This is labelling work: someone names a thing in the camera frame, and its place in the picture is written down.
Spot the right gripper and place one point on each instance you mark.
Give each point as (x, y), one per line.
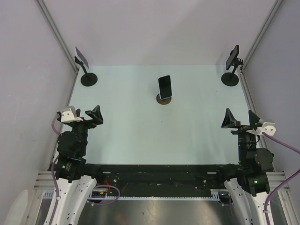
(229, 120)

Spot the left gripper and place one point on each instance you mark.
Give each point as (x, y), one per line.
(97, 118)

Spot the black phone stand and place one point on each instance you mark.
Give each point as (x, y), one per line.
(88, 79)
(230, 78)

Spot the rusty round phone stand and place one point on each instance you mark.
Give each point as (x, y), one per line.
(163, 101)

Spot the blue-cased smartphone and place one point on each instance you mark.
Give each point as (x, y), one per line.
(165, 88)

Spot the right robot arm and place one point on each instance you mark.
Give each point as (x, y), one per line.
(247, 182)

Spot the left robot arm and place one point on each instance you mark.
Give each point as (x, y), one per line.
(73, 178)

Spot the black smartphone on right stand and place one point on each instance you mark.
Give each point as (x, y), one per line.
(232, 57)

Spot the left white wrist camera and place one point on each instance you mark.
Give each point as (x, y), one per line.
(68, 115)

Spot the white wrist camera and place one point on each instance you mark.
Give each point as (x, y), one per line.
(68, 115)
(266, 127)

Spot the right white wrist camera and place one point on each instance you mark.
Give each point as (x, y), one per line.
(266, 127)

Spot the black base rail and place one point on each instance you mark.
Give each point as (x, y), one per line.
(162, 181)

